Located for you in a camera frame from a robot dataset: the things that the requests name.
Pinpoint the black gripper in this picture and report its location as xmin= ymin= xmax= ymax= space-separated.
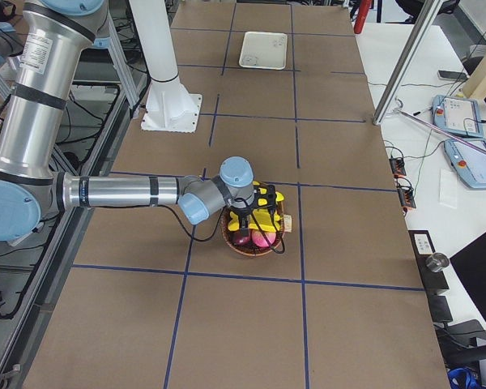
xmin=228 ymin=182 xmax=277 ymax=227

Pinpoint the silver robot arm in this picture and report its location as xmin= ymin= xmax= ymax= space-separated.
xmin=0 ymin=1 xmax=277 ymax=242

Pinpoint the brown wicker basket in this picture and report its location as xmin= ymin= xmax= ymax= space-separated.
xmin=221 ymin=206 xmax=285 ymax=257

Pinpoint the paper price tag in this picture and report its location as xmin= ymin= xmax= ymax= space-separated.
xmin=283 ymin=215 xmax=292 ymax=233

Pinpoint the red apple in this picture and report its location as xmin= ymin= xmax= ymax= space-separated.
xmin=251 ymin=229 xmax=276 ymax=248

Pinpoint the dark purple plum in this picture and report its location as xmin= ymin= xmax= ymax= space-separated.
xmin=232 ymin=231 xmax=251 ymax=246

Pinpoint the black power adapter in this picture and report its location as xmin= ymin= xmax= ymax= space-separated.
xmin=389 ymin=157 xmax=407 ymax=178
xmin=397 ymin=186 xmax=416 ymax=211

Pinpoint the white bear tray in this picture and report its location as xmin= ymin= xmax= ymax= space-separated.
xmin=238 ymin=32 xmax=288 ymax=71

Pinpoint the steel calibration weight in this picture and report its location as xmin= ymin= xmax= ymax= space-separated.
xmin=425 ymin=252 xmax=450 ymax=272

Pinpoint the left teach pendant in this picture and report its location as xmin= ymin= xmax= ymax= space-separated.
xmin=432 ymin=95 xmax=484 ymax=138

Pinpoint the teach pendant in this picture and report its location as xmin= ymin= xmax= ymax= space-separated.
xmin=432 ymin=95 xmax=484 ymax=138
xmin=443 ymin=139 xmax=486 ymax=190

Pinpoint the right teach pendant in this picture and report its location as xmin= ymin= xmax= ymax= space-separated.
xmin=443 ymin=139 xmax=486 ymax=190

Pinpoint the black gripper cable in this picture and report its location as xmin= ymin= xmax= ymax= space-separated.
xmin=161 ymin=202 xmax=287 ymax=256

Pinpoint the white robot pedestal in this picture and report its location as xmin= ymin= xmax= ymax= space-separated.
xmin=130 ymin=0 xmax=203 ymax=133

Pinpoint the aluminium frame post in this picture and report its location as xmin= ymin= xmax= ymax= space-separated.
xmin=373 ymin=0 xmax=443 ymax=125

